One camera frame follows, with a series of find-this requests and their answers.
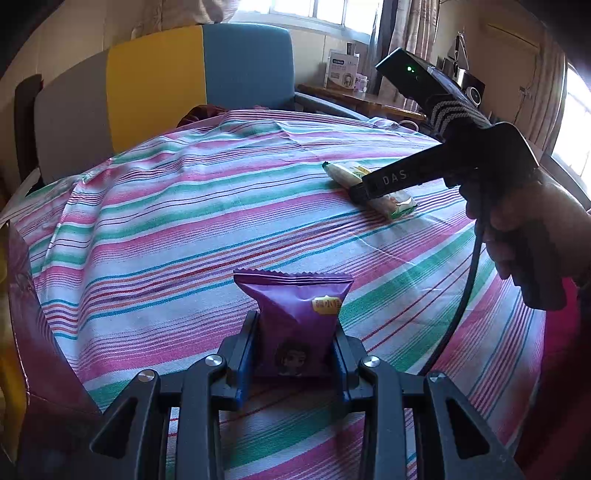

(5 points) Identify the grey yellow blue armchair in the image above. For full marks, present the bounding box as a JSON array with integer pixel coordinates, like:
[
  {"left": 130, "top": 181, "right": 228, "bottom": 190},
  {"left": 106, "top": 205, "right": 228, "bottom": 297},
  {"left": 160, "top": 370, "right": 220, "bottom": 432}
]
[{"left": 34, "top": 23, "right": 370, "bottom": 185}]

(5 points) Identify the dark red cloth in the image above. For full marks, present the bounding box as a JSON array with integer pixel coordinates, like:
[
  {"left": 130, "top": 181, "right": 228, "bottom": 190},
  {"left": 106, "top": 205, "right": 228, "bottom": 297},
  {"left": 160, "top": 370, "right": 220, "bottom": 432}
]
[{"left": 178, "top": 105, "right": 228, "bottom": 128}]

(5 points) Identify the black round-faced appliance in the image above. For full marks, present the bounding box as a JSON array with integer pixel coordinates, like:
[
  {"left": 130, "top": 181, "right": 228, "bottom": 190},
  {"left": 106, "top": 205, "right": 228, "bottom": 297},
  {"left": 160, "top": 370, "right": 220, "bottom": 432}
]
[{"left": 462, "top": 74, "right": 486, "bottom": 114}]

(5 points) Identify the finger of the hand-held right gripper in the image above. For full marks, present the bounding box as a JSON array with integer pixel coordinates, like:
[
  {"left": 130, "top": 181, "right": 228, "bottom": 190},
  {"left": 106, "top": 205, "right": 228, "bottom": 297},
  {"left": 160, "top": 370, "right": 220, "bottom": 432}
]
[{"left": 348, "top": 151, "right": 447, "bottom": 205}]

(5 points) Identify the black cable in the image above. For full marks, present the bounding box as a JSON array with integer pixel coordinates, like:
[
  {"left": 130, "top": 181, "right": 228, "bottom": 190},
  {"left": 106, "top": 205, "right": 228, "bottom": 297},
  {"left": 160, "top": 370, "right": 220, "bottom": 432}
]
[{"left": 418, "top": 191, "right": 486, "bottom": 377}]

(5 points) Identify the patterned curtain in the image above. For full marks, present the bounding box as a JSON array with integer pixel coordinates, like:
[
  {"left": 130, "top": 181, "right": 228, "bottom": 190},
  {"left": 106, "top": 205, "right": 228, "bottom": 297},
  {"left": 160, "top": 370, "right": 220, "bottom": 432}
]
[
  {"left": 379, "top": 0, "right": 440, "bottom": 64},
  {"left": 143, "top": 0, "right": 241, "bottom": 27}
]

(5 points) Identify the white product box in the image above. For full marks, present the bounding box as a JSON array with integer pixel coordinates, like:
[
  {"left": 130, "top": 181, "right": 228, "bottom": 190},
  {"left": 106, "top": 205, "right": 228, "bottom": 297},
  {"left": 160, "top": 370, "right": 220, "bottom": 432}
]
[{"left": 323, "top": 48, "right": 362, "bottom": 90}]

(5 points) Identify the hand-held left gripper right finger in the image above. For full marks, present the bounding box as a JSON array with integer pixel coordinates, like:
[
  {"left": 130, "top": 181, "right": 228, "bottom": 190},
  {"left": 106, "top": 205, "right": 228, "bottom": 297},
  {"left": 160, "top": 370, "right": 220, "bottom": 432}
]
[{"left": 329, "top": 323, "right": 528, "bottom": 480}]

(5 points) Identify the striped tablecloth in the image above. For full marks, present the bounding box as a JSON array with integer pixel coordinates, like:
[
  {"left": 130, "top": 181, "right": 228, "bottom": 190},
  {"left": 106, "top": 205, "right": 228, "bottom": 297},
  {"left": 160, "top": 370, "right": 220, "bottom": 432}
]
[{"left": 9, "top": 108, "right": 555, "bottom": 480}]

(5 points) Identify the window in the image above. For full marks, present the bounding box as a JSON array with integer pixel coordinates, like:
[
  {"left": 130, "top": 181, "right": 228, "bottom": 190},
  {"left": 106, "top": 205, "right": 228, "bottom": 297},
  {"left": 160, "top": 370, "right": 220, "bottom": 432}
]
[
  {"left": 551, "top": 65, "right": 591, "bottom": 179},
  {"left": 231, "top": 0, "right": 384, "bottom": 36}
]

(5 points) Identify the purple snack packet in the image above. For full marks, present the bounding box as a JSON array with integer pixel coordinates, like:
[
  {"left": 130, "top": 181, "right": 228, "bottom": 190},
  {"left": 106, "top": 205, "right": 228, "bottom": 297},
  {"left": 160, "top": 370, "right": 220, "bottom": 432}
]
[{"left": 233, "top": 270, "right": 355, "bottom": 380}]

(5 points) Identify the wooden side table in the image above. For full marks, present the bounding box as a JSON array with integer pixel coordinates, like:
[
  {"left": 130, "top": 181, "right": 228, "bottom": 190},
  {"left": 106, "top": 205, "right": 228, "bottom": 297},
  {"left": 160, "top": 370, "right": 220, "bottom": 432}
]
[{"left": 295, "top": 83, "right": 426, "bottom": 123}]

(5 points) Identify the green yellow cracker packet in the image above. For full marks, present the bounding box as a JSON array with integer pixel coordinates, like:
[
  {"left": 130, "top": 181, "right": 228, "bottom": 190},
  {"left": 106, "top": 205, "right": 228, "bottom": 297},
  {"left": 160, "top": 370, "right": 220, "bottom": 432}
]
[{"left": 322, "top": 161, "right": 417, "bottom": 219}]

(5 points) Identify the person's right hand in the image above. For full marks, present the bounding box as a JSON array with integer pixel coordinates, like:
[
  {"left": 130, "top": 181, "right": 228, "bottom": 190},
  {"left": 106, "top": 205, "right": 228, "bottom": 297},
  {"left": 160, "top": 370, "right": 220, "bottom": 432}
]
[{"left": 463, "top": 167, "right": 585, "bottom": 311}]

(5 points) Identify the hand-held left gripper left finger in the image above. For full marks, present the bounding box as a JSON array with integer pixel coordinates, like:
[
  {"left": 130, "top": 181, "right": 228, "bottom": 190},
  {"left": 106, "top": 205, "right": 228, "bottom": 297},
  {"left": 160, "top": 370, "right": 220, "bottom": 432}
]
[{"left": 90, "top": 310, "right": 260, "bottom": 480}]

